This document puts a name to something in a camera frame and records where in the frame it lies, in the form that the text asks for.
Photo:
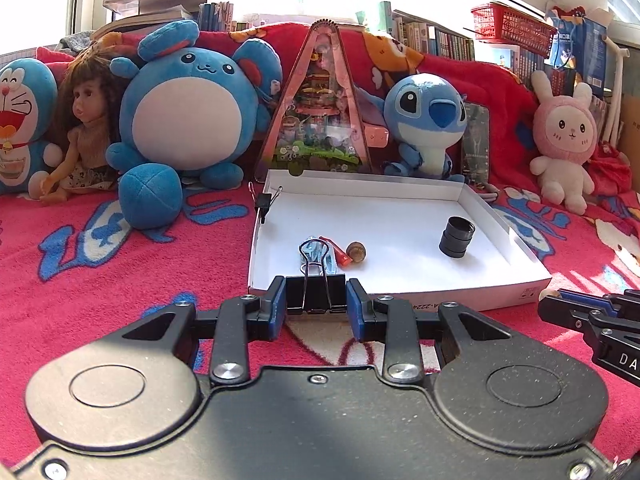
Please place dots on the red plastic basket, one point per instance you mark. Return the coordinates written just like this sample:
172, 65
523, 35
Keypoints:
515, 25

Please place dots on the red cloth bag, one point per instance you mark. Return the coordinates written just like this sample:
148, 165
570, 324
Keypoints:
610, 170

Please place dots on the blue alien plush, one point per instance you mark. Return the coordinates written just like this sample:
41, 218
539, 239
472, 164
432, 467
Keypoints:
420, 110

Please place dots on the white pole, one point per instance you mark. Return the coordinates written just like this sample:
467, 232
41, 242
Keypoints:
617, 90

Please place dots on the grey cloth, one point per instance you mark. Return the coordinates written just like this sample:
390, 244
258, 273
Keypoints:
80, 40

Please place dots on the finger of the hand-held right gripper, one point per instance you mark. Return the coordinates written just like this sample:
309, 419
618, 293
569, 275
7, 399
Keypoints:
625, 302
570, 312

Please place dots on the stack of flat books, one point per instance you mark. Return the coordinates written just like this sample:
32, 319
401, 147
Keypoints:
150, 5

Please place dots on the brown haired doll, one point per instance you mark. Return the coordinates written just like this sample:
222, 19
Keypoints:
87, 105

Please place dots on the brown walnut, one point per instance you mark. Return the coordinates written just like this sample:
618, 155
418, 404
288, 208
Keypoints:
357, 253

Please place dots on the blue robot cat plush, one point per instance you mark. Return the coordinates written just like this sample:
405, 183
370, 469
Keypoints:
25, 110

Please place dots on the round blue mouse plush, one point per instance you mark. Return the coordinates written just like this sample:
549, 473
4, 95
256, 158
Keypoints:
185, 125

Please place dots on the black lens cylinder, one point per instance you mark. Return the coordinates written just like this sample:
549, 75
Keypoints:
455, 240

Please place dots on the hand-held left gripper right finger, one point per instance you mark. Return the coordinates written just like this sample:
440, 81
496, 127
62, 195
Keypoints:
357, 310

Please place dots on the pink bunny plush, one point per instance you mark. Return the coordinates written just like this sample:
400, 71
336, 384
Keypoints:
562, 130

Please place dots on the red cartoon printed blanket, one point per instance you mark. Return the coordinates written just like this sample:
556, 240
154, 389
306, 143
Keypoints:
125, 270

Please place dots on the triangular miniature house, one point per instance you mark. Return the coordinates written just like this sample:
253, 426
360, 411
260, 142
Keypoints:
320, 110

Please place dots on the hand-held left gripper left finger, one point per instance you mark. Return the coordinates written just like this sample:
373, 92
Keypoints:
274, 310

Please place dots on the blue paper bag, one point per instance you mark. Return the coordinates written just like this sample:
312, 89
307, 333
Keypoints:
580, 50

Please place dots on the small pink box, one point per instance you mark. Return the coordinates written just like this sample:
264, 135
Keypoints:
375, 136

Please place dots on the small black binder clip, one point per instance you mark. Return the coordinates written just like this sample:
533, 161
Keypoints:
262, 203

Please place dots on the white cardboard box tray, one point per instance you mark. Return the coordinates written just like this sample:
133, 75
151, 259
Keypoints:
400, 220

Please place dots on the large black binder clip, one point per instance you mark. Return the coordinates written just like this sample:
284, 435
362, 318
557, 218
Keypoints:
315, 295

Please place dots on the short row of blue books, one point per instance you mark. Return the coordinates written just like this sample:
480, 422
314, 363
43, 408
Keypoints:
215, 16

